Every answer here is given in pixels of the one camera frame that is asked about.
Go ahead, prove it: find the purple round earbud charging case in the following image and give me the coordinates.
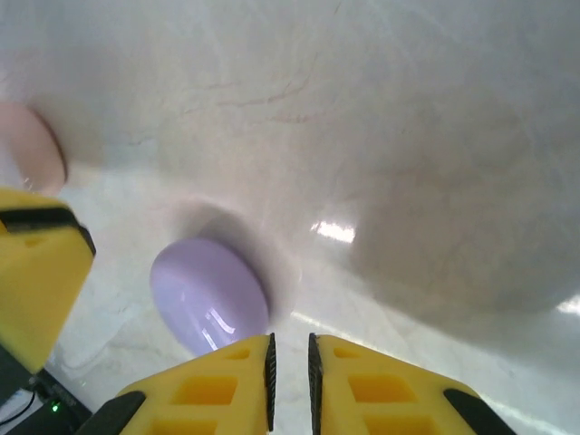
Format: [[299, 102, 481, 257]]
[[150, 238, 269, 357]]

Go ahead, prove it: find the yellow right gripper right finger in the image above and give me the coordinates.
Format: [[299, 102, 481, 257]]
[[307, 333, 522, 435]]

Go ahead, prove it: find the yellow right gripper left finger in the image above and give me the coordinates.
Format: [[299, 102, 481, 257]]
[[90, 333, 278, 435]]

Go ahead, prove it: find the pink round earbud charging case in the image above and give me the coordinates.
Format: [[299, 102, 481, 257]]
[[0, 100, 69, 191]]

